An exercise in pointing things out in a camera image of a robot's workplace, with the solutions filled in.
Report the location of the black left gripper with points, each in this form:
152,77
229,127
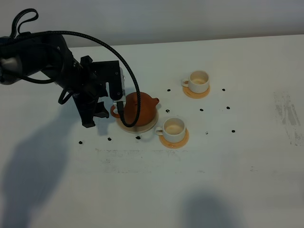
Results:
85,93

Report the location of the brown clay teapot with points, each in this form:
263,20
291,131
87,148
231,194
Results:
147,106

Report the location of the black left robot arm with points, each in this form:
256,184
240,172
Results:
45,59

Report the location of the beige round teapot coaster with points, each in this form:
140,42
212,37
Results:
139,129

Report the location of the near white teacup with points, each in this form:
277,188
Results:
172,130

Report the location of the white teacup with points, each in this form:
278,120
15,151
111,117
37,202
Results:
197,82
172,130

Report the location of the near orange cup coaster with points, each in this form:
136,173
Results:
177,144

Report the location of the orange cup coaster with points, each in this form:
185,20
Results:
193,95
177,144

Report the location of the far orange cup coaster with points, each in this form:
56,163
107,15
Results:
193,95

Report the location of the far white teacup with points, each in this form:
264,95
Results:
197,82

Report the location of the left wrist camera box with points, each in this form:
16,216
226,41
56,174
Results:
108,76

